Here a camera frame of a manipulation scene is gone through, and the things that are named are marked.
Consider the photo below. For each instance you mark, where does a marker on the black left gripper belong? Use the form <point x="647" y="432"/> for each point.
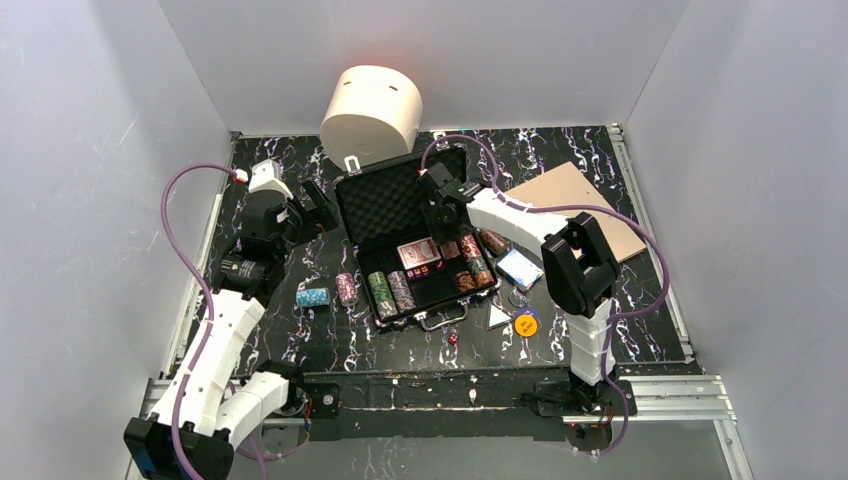
<point x="308" y="206"/>

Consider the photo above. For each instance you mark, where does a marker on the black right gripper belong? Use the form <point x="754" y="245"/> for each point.
<point x="436" y="183"/>

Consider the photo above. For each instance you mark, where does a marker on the brown chip stack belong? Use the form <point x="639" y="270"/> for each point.
<point x="493" y="242"/>

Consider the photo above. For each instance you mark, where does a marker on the blue card deck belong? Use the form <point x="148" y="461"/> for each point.
<point x="520" y="270"/>

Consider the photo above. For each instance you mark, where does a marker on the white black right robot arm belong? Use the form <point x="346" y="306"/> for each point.
<point x="580" y="270"/>

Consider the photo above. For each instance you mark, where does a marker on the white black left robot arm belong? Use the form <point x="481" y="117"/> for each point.
<point x="196" y="427"/>

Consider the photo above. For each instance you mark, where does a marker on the red white chip stack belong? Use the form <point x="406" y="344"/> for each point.
<point x="476" y="261"/>

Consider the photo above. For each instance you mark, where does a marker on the red card deck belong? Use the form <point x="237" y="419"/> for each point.
<point x="418" y="253"/>

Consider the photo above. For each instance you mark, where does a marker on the red dice in case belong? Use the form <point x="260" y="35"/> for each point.
<point x="425" y="270"/>

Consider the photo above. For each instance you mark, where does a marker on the pink chip stack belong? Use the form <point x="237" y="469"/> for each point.
<point x="346" y="289"/>

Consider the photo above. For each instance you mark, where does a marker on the black poker chip case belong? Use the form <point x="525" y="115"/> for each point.
<point x="380" y="209"/>

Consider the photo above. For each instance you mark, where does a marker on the light blue chip stack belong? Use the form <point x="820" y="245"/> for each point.
<point x="312" y="297"/>

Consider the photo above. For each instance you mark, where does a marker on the white cylindrical lamp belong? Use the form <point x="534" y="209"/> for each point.
<point x="374" y="115"/>

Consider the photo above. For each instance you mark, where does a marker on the blue orange chip stack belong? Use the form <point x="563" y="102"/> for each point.
<point x="401" y="291"/>

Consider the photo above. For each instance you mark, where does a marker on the green chip stack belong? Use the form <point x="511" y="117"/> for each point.
<point x="382" y="294"/>

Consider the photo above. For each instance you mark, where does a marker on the clear triangular acrylic marker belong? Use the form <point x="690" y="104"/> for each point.
<point x="497" y="318"/>

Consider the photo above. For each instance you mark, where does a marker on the blue small blind button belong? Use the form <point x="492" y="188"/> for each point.
<point x="528" y="311"/>

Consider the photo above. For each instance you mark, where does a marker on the yellow big blind button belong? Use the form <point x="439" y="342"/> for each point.
<point x="526" y="325"/>

